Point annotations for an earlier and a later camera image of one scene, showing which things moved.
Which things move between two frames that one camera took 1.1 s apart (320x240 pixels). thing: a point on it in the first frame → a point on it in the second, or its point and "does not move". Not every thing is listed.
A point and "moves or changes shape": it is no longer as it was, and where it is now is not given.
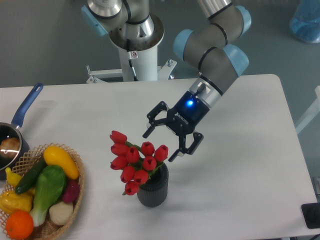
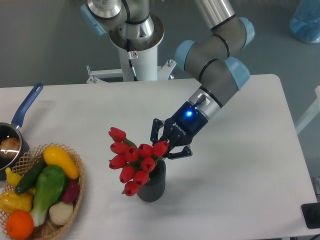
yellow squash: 56,156 does not move
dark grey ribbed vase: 153,193 moves or changes shape
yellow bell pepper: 10,201 does not move
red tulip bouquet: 137,164 does not move
